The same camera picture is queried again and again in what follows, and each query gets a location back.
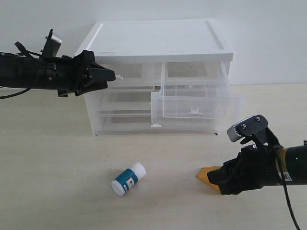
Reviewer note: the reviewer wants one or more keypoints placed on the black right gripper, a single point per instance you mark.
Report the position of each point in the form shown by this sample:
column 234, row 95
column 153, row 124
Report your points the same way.
column 252, row 169

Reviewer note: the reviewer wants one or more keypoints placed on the clear middle wide drawer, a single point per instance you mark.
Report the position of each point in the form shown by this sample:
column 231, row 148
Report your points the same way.
column 124, row 101

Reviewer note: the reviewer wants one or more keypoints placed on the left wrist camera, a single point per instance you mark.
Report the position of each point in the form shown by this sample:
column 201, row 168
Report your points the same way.
column 52, row 44

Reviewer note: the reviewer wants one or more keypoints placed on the clear bottom wide drawer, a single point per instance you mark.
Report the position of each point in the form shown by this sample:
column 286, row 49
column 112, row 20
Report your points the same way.
column 124, row 122

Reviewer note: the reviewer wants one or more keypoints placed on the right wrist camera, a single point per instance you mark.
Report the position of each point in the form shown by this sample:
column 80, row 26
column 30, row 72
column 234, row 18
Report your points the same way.
column 254, row 128

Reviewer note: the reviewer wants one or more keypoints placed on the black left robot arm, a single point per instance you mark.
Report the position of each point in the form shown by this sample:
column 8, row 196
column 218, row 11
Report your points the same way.
column 21, row 72

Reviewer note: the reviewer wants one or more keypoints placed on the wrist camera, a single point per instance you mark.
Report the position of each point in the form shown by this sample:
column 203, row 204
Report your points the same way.
column 52, row 44
column 254, row 128

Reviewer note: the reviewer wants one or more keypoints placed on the clear wide drawer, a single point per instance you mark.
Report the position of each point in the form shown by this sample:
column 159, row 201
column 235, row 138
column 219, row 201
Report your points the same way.
column 124, row 122
column 124, row 101

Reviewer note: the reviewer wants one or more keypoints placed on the white plastic drawer cabinet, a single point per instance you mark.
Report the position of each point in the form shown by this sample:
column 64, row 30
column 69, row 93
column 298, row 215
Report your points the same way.
column 156, row 42

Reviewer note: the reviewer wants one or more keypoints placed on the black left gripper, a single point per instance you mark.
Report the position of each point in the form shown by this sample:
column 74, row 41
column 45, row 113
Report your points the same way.
column 78, row 75

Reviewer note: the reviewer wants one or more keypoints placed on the yellow cheese wedge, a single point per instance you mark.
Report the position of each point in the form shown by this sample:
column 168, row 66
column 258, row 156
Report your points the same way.
column 202, row 175

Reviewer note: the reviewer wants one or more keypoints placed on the white teal pill bottle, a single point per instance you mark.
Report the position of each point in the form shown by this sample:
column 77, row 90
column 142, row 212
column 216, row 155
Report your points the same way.
column 128, row 178

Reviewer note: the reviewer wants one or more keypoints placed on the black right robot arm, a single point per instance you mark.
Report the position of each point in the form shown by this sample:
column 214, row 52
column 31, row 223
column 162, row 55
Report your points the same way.
column 292, row 164

